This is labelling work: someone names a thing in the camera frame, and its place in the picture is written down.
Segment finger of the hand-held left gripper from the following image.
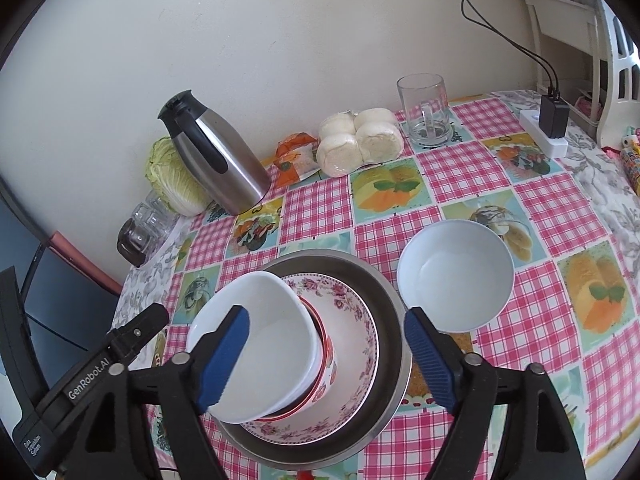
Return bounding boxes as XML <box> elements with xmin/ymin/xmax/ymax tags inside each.
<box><xmin>112</xmin><ymin>302</ymin><xmax>171</xmax><ymax>361</ymax></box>

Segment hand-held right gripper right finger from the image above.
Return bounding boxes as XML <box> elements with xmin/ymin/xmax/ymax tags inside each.
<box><xmin>404</xmin><ymin>307</ymin><xmax>586</xmax><ymax>480</ymax></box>

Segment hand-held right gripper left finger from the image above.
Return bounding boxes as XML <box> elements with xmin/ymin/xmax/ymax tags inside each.
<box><xmin>65</xmin><ymin>305</ymin><xmax>251</xmax><ymax>480</ymax></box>

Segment large stainless steel plate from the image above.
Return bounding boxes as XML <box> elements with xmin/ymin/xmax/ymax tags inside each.
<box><xmin>215</xmin><ymin>249</ymin><xmax>413</xmax><ymax>471</ymax></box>

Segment white bowl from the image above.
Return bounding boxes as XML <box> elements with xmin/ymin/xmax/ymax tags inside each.
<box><xmin>186</xmin><ymin>271</ymin><xmax>323</xmax><ymax>423</ymax></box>
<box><xmin>397</xmin><ymin>220</ymin><xmax>515</xmax><ymax>333</ymax></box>

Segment floral rimmed white plate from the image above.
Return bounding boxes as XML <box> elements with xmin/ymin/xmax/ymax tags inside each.
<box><xmin>240</xmin><ymin>272</ymin><xmax>381</xmax><ymax>445</ymax></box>

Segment red rimmed ceramic bowl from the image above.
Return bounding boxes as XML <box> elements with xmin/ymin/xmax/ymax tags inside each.
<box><xmin>260</xmin><ymin>295</ymin><xmax>340</xmax><ymax>418</ymax></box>

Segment clear glass cup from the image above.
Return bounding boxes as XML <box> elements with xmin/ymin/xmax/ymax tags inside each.
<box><xmin>132</xmin><ymin>202</ymin><xmax>177</xmax><ymax>243</ymax></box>
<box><xmin>116</xmin><ymin>217</ymin><xmax>157</xmax><ymax>268</ymax></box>

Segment dark blue furniture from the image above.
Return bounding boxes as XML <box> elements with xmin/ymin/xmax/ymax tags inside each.
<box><xmin>0</xmin><ymin>175</ymin><xmax>123</xmax><ymax>376</ymax></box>

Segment napa cabbage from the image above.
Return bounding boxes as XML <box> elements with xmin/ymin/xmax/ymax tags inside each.
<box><xmin>145</xmin><ymin>136</ymin><xmax>213</xmax><ymax>217</ymax></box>

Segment pink checked tablecloth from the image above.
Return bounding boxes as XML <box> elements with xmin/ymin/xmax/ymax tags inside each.
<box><xmin>112</xmin><ymin>92</ymin><xmax>640</xmax><ymax>480</ymax></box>

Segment stainless steel thermos jug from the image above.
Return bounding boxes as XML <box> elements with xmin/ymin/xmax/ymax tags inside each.
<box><xmin>157</xmin><ymin>90</ymin><xmax>272</xmax><ymax>216</ymax></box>

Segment orange snack packet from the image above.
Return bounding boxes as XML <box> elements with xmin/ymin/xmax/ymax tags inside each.
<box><xmin>274</xmin><ymin>132</ymin><xmax>323</xmax><ymax>188</ymax></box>

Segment bag of steamed buns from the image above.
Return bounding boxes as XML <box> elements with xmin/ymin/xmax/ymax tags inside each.
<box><xmin>316</xmin><ymin>107</ymin><xmax>405</xmax><ymax>178</ymax></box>

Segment white power strip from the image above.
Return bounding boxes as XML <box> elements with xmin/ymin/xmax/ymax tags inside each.
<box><xmin>519</xmin><ymin>109</ymin><xmax>570</xmax><ymax>158</ymax></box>

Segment clear glass mug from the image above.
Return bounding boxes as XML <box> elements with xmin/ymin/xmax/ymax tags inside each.
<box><xmin>396</xmin><ymin>73</ymin><xmax>453</xmax><ymax>149</ymax></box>

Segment black power adapter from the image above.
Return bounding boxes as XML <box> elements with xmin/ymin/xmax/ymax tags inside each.
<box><xmin>539</xmin><ymin>87</ymin><xmax>571</xmax><ymax>138</ymax></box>

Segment pink packet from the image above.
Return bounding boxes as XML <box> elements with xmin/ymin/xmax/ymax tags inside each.
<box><xmin>575</xmin><ymin>92</ymin><xmax>603</xmax><ymax>118</ymax></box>

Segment white plastic basket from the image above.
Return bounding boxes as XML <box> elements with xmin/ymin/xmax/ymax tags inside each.
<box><xmin>595</xmin><ymin>0</ymin><xmax>640</xmax><ymax>148</ymax></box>

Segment black cable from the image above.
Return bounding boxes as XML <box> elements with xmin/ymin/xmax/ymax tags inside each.
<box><xmin>459</xmin><ymin>0</ymin><xmax>553</xmax><ymax>96</ymax></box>
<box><xmin>466</xmin><ymin>0</ymin><xmax>559</xmax><ymax>96</ymax></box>

